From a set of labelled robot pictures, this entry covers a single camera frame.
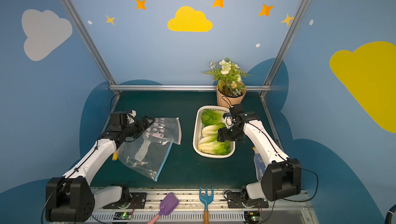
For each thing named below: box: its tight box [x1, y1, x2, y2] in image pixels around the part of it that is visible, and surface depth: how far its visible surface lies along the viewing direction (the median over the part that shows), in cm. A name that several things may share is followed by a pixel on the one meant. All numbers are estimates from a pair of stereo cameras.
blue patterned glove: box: [252, 146, 266, 181], surface depth 88 cm
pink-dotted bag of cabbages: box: [143, 117, 183, 146], surface depth 90 cm
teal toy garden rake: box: [199, 185, 214, 224], surface depth 75 cm
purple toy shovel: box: [146, 192, 179, 224], surface depth 74 cm
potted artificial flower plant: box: [203, 57, 252, 108], surface depth 100 cm
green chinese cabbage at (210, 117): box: [201, 108, 225, 127], surface depth 98 cm
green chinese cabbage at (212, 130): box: [202, 122, 227, 138], surface depth 95 cm
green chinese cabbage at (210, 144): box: [197, 133, 231, 155], surface depth 87 cm
